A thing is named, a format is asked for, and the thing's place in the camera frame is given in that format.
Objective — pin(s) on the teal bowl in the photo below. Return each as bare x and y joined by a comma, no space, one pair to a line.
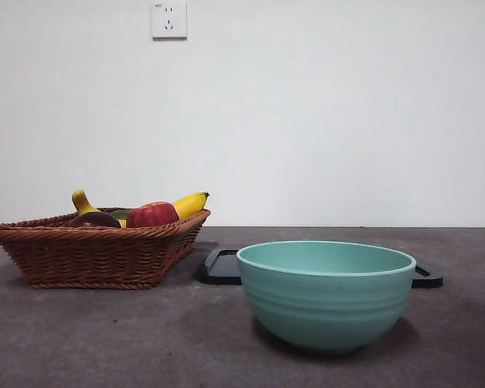
327,307

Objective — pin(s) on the dark purple plum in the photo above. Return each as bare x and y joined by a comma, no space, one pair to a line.
93,221

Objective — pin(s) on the yellow banana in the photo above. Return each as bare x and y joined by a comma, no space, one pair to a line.
190,204

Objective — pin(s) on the black tray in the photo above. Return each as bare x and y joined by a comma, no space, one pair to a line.
220,271

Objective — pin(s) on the red apple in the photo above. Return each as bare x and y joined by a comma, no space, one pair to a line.
151,214

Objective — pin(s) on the green fruit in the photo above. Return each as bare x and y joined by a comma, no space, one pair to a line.
120,213

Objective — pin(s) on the brown wicker basket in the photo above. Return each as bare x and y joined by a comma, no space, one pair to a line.
93,258

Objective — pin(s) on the white wall socket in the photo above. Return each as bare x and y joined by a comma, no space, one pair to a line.
169,20

